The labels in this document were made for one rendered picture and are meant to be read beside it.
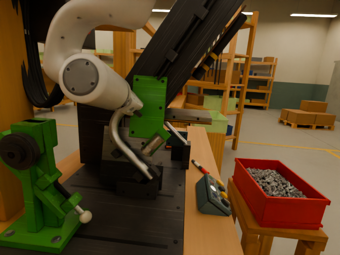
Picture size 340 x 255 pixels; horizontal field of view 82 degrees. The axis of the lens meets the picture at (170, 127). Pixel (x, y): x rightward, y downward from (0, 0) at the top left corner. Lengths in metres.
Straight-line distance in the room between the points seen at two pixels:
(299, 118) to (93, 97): 6.46
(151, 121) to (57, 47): 0.36
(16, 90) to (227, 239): 0.66
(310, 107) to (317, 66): 4.07
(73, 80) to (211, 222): 0.48
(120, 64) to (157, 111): 0.88
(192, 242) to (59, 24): 0.52
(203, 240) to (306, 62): 10.51
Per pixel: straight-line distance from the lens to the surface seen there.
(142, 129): 0.67
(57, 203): 0.54
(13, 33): 0.67
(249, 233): 0.81
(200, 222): 0.60
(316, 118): 6.96
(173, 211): 0.62
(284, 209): 0.80
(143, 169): 0.64
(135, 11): 0.35
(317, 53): 11.05
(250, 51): 3.63
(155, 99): 0.66
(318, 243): 0.90
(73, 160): 1.00
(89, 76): 0.35
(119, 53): 1.50
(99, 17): 0.38
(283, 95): 10.56
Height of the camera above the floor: 1.28
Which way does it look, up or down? 15 degrees down
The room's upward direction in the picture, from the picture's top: 4 degrees clockwise
